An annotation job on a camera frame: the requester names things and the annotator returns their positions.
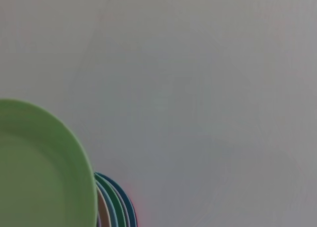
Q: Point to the dark green plate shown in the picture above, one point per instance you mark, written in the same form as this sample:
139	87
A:
119	204

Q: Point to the grey lavender plate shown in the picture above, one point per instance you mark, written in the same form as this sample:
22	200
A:
126	213

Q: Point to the light blue plate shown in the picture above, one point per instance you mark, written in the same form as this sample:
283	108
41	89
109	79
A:
110	204

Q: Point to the light green plate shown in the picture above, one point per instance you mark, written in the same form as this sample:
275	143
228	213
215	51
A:
37	167

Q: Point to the tan plate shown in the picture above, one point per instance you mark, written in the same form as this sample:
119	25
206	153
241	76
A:
103	212

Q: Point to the teal plate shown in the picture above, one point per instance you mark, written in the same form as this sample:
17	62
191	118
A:
130	207

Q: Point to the purple plate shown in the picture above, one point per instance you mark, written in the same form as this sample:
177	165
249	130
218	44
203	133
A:
98	222

